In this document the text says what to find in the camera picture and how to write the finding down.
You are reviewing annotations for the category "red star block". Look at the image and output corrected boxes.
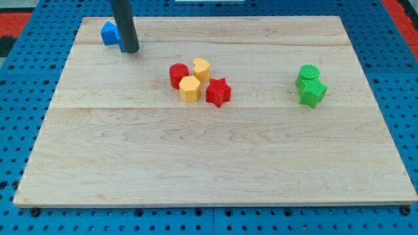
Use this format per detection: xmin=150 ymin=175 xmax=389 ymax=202
xmin=206 ymin=78 xmax=231 ymax=108

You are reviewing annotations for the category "light wooden board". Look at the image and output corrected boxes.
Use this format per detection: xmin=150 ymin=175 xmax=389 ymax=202
xmin=13 ymin=16 xmax=417 ymax=208

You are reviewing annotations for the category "yellow hexagon block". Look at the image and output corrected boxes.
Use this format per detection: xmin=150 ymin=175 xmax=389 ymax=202
xmin=179 ymin=76 xmax=201 ymax=102

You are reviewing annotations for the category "yellow heart-shaped block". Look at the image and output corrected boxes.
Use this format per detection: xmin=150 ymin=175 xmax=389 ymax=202
xmin=193 ymin=58 xmax=210 ymax=84

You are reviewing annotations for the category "red cylinder block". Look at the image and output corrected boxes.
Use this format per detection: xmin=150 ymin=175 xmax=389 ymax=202
xmin=169 ymin=63 xmax=189 ymax=89

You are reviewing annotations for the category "green star block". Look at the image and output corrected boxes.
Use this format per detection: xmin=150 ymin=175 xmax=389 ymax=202
xmin=298 ymin=79 xmax=328 ymax=108

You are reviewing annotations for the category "green cylinder block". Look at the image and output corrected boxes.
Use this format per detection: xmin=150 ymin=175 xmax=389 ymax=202
xmin=295 ymin=64 xmax=320 ymax=88

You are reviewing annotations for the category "blue angular block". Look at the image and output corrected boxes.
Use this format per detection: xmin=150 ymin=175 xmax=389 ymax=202
xmin=101 ymin=22 xmax=125 ymax=53

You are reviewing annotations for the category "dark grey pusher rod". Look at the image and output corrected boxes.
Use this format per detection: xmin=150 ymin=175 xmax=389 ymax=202
xmin=110 ymin=0 xmax=140 ymax=54

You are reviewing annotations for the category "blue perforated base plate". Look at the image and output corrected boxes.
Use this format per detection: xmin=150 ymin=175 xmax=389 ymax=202
xmin=1 ymin=1 xmax=417 ymax=234

